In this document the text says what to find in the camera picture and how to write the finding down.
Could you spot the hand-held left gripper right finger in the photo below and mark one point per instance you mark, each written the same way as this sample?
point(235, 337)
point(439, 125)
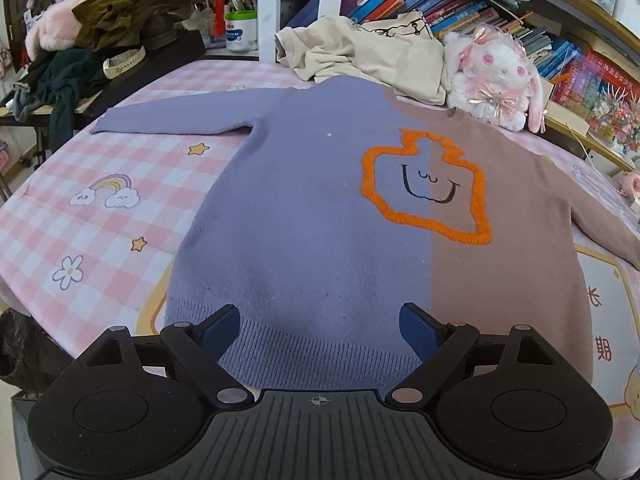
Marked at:
point(417, 330)

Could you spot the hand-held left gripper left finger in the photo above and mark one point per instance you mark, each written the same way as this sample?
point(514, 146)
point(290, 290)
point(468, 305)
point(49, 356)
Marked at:
point(222, 330)

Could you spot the purple and brown sweater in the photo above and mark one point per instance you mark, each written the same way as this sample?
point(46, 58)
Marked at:
point(300, 210)

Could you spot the pile of dark clothes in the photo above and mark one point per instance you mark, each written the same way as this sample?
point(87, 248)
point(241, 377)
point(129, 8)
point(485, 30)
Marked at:
point(165, 60)

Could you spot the pink checked table mat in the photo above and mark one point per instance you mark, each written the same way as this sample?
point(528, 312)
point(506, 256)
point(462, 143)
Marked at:
point(75, 240)

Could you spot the black bin bag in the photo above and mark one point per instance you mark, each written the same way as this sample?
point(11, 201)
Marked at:
point(22, 350)

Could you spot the small pink plush toy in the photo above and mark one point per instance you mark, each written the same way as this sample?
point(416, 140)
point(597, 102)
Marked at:
point(631, 182)

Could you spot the white plush bunny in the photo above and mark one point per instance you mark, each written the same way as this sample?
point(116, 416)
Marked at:
point(500, 72)

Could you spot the cream printed garment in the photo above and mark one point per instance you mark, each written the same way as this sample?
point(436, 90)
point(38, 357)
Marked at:
point(360, 55)

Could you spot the colourful bead tree ornament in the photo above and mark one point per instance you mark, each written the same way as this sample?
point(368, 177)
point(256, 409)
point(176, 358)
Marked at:
point(617, 120)

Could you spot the dark green garment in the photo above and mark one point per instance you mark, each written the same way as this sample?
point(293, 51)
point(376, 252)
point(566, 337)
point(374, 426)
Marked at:
point(65, 85)

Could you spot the white plastic jar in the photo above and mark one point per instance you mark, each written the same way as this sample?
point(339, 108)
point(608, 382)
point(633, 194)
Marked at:
point(241, 32)

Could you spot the dark grey hat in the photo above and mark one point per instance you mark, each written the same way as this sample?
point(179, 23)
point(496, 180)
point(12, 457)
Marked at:
point(160, 32)

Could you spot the red tassel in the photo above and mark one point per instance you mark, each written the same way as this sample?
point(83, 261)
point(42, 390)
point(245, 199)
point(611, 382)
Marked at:
point(219, 10)

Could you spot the white wooden bookshelf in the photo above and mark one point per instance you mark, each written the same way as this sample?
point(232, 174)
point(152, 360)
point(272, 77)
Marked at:
point(270, 10)

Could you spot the pens in holder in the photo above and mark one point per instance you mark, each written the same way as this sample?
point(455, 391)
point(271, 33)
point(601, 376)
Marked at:
point(235, 0)

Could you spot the row of colourful books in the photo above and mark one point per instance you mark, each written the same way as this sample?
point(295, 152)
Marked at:
point(400, 0)

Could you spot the olive green garment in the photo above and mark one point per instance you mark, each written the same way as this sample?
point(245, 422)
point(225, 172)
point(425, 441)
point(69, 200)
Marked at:
point(130, 10)

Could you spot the white printed carton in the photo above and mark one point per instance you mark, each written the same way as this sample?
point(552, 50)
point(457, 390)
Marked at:
point(330, 0)

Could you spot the pink fluffy garment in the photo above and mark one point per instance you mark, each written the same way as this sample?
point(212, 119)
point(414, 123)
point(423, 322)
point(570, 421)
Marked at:
point(52, 25)

